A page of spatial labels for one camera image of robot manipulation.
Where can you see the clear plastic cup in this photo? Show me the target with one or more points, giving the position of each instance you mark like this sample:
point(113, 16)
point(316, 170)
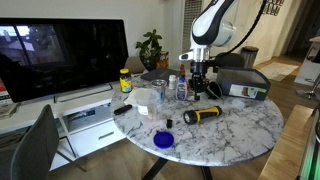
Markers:
point(146, 103)

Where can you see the black remote control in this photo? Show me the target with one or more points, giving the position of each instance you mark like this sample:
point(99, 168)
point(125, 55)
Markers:
point(122, 109)

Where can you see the blue round lid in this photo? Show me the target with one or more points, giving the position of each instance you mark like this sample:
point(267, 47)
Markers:
point(163, 140)

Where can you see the grey chair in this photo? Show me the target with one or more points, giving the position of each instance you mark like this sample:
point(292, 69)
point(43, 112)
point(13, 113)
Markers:
point(33, 146)

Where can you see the metal trash can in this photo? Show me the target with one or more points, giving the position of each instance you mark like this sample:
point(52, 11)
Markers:
point(249, 57)

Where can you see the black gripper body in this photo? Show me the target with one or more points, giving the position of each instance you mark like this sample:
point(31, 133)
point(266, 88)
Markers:
point(199, 71)

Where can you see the small clear plastic lid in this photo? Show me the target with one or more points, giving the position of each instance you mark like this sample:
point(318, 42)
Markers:
point(238, 103)

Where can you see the white wall vent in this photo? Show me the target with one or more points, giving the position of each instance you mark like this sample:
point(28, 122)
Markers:
point(191, 20)

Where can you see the vitamin bottle yellow lid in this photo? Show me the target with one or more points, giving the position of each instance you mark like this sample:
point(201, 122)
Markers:
point(126, 81)

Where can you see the black picture frames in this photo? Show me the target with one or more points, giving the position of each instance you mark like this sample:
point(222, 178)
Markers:
point(274, 6)

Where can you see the small black block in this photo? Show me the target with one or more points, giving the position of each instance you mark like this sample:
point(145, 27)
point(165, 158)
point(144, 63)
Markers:
point(169, 123)

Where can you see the orange printed box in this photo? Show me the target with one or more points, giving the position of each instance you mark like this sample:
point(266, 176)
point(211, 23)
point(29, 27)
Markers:
point(163, 60)

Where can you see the beige floor rug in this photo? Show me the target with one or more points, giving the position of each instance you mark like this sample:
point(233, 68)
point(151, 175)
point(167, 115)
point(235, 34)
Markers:
point(278, 71)

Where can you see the glass jar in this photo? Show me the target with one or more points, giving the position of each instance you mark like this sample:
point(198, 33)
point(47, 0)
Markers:
point(159, 89)

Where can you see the yellow black Rayovac flashlight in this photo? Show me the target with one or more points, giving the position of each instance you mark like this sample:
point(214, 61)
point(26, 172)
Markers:
point(203, 115)

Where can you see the black round chair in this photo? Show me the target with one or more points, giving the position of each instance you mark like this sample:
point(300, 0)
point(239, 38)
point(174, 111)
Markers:
point(230, 60)

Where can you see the green potted plant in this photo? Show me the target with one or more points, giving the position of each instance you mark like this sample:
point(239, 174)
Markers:
point(150, 50)

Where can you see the brown cardboard piece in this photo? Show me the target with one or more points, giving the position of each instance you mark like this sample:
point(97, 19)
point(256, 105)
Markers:
point(133, 65)

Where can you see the green lit robot mount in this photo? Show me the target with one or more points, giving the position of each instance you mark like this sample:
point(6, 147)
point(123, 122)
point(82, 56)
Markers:
point(311, 160)

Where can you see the small white bottle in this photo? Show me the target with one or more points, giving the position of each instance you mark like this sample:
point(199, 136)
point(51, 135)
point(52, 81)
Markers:
point(172, 82)

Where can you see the wrist mounted camera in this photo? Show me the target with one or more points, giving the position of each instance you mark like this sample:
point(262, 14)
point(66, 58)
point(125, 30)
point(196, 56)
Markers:
point(185, 56)

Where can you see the black flat screen monitor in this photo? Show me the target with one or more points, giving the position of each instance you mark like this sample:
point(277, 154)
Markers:
point(66, 56)

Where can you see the black table legs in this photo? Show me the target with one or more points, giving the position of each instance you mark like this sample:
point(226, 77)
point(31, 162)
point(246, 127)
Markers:
point(155, 168)

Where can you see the brown sauce bottle red cap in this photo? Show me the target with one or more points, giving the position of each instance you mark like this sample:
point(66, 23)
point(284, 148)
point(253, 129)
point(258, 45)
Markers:
point(182, 70)

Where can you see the white black Franka robot arm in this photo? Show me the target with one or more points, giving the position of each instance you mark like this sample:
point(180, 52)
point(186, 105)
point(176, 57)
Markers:
point(210, 23)

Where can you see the stack of papers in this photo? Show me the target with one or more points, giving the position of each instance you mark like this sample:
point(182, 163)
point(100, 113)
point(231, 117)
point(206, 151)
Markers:
point(6, 103)

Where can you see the grey cardboard box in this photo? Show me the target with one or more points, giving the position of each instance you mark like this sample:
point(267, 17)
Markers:
point(243, 83)

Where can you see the small bottle blue label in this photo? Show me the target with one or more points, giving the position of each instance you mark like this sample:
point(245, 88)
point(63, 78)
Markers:
point(181, 90)

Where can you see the white TV stand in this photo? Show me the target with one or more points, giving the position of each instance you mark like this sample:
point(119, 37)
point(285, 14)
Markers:
point(93, 133)

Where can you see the wooden bench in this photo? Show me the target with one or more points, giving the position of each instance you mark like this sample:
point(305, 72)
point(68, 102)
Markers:
point(286, 146)

